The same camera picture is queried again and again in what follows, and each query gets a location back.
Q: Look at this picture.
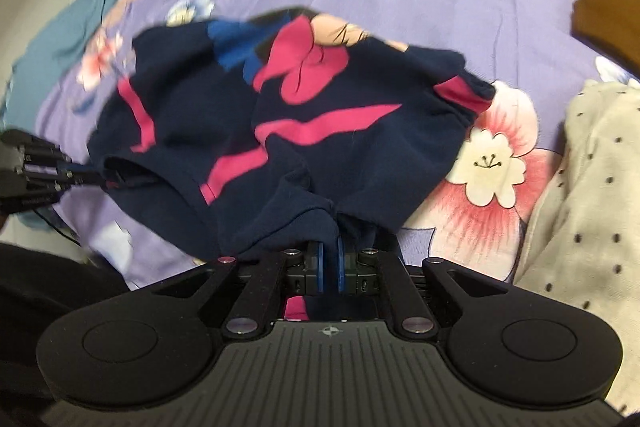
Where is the purple floral bed sheet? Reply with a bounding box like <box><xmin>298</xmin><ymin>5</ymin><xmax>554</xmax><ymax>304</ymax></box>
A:
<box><xmin>35</xmin><ymin>0</ymin><xmax>639</xmax><ymax>279</ymax></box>

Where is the navy Mickey Mouse sweater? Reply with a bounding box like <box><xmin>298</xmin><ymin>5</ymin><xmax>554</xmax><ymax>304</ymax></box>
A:
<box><xmin>86</xmin><ymin>5</ymin><xmax>497</xmax><ymax>323</ymax></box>

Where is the cream polka dot garment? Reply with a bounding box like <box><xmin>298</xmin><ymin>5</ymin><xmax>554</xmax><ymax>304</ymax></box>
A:
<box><xmin>515</xmin><ymin>80</ymin><xmax>639</xmax><ymax>414</ymax></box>

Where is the teal blanket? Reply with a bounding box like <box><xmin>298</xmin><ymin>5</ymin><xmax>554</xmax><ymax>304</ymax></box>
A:
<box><xmin>1</xmin><ymin>0</ymin><xmax>117</xmax><ymax>131</ymax></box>

